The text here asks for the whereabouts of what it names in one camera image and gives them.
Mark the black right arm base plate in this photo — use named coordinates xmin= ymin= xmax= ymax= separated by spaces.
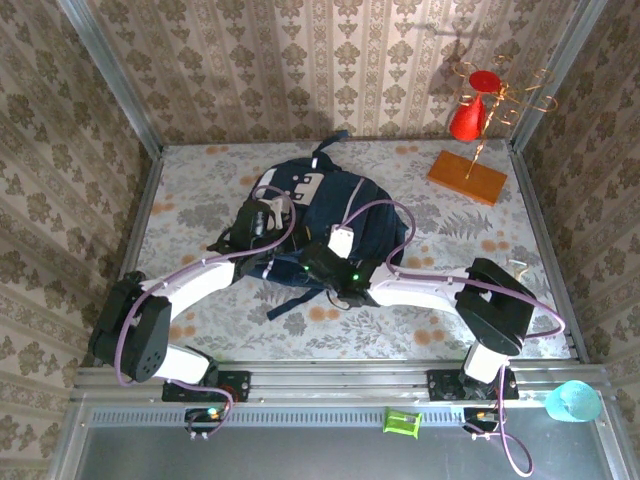
xmin=426 ymin=367 xmax=519 ymax=402

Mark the red disc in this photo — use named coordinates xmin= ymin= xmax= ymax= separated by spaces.
xmin=468 ymin=69 xmax=502 ymax=95

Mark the cyan cup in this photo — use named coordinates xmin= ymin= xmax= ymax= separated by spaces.
xmin=544 ymin=379 xmax=602 ymax=425

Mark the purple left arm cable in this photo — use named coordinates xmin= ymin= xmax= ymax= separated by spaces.
xmin=114 ymin=184 xmax=297 ymax=441

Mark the aluminium mounting rail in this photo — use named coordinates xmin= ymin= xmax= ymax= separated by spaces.
xmin=72 ymin=360 xmax=612 ymax=402

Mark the red cone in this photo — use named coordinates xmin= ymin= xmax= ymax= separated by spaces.
xmin=448 ymin=93 xmax=487 ymax=143

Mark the left connector board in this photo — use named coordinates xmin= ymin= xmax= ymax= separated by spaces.
xmin=183 ymin=406 xmax=227 ymax=435

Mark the slotted grey cable duct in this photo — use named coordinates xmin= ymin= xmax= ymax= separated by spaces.
xmin=87 ymin=405 xmax=506 ymax=427

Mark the aluminium frame post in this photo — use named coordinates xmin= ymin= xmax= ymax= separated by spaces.
xmin=508 ymin=0 xmax=609 ymax=151
xmin=55 ymin=0 xmax=165 ymax=157

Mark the grey metal shelf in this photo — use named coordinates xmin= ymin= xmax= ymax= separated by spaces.
xmin=47 ymin=399 xmax=634 ymax=480

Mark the aluminium side rail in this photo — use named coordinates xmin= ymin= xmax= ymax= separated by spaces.
xmin=508 ymin=142 xmax=590 ymax=364
xmin=92 ymin=149 xmax=165 ymax=369

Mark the lime green clip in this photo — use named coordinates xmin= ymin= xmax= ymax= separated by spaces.
xmin=382 ymin=407 xmax=424 ymax=441

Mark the orange wooden base block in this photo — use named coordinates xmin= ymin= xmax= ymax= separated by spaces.
xmin=426 ymin=149 xmax=509 ymax=208

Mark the gold wire stand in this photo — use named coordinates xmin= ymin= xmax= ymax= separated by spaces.
xmin=451 ymin=53 xmax=560 ymax=181

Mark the right connector board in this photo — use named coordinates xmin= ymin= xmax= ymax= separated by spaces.
xmin=462 ymin=406 xmax=507 ymax=434

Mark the connector board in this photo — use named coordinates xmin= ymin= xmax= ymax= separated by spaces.
xmin=462 ymin=406 xmax=507 ymax=434
xmin=183 ymin=406 xmax=227 ymax=435

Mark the navy blue backpack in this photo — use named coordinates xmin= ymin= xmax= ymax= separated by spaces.
xmin=219 ymin=130 xmax=412 ymax=321

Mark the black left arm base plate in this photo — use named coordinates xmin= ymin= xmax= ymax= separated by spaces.
xmin=161 ymin=368 xmax=252 ymax=403

